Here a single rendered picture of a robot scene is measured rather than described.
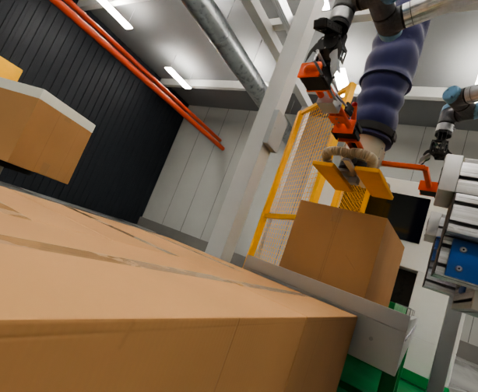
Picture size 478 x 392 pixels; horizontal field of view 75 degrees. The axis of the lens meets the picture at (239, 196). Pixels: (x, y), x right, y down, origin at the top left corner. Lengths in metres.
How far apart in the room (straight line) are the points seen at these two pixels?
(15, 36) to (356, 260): 11.22
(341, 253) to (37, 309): 1.27
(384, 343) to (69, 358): 1.17
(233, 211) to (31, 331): 2.24
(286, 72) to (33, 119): 1.90
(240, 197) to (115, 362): 2.19
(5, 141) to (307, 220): 1.51
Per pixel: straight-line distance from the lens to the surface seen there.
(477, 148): 11.35
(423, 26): 1.88
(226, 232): 2.41
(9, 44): 11.66
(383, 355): 1.33
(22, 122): 1.88
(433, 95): 9.70
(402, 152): 11.22
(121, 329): 0.28
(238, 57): 8.25
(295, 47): 2.98
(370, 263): 1.39
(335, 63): 1.07
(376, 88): 1.61
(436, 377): 1.89
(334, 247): 1.43
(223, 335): 0.40
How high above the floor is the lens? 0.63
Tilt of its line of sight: 9 degrees up
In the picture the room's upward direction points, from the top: 20 degrees clockwise
